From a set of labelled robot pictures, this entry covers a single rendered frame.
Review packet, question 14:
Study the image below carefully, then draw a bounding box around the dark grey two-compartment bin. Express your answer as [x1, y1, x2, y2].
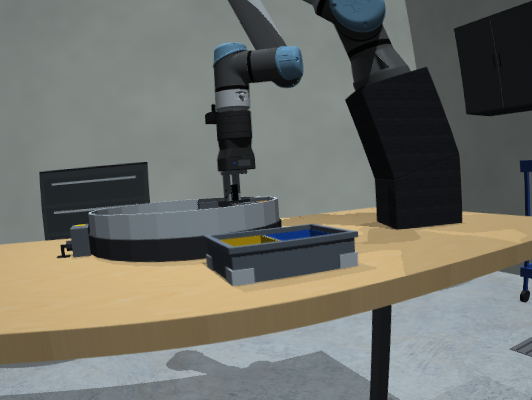
[203, 224, 358, 286]

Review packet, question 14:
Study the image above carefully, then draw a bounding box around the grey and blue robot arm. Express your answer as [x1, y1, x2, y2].
[213, 0, 410, 93]

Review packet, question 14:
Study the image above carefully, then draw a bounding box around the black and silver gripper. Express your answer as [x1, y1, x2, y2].
[205, 89, 256, 201]

